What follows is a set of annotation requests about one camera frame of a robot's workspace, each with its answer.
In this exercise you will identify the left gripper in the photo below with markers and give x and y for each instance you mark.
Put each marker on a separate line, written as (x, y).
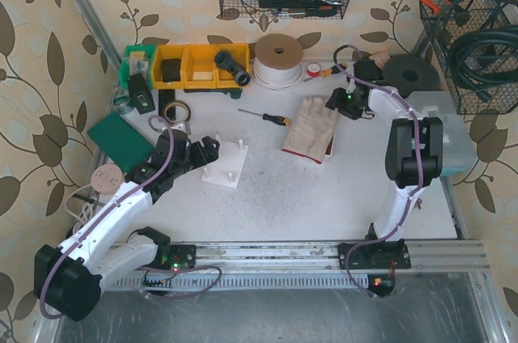
(196, 153)

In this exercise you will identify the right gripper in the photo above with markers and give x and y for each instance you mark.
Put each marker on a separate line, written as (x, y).
(337, 102)

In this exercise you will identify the white peg base plate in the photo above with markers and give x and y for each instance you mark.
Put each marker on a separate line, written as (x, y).
(227, 169)

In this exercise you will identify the beige work glove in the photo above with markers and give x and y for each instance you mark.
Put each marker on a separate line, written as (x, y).
(312, 131)

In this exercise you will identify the white spring tray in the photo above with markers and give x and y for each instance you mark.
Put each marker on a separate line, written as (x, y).
(329, 150)

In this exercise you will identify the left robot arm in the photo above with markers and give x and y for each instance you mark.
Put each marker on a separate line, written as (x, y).
(70, 278)

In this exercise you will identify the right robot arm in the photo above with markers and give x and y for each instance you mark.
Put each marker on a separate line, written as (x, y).
(413, 159)

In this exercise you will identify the yellow black screwdriver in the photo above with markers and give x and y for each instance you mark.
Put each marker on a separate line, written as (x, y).
(325, 73)

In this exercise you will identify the red white tape roll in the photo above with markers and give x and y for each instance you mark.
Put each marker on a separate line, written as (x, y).
(313, 69)

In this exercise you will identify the black orange screwdriver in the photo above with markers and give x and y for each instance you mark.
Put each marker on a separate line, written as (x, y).
(278, 120)

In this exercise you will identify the brown tape roll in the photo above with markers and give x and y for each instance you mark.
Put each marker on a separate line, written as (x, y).
(176, 112)

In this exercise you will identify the black battery charger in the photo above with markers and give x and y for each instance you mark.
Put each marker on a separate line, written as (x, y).
(140, 94)

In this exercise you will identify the yellow triple bin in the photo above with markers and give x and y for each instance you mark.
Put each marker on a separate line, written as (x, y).
(198, 70)

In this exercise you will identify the black box in bin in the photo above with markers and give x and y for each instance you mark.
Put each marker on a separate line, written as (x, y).
(170, 69)

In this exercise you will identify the black pipe fitting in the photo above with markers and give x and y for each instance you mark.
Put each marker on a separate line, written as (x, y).
(225, 61)

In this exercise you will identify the round beige power socket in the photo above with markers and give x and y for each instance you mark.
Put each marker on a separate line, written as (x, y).
(106, 179)

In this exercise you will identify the green small bin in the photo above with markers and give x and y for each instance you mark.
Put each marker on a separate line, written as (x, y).
(137, 59)

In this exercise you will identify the clear teal storage box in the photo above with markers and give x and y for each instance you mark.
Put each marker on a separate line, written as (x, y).
(459, 153)

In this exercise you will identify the white cable spool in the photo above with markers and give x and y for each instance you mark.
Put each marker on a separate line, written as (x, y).
(277, 63)

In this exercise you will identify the black cable spool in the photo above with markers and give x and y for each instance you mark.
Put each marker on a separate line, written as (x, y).
(409, 74)

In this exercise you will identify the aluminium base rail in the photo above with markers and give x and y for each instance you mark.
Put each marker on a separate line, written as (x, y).
(301, 265)

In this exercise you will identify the right wire basket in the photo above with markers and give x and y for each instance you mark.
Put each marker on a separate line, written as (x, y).
(475, 43)

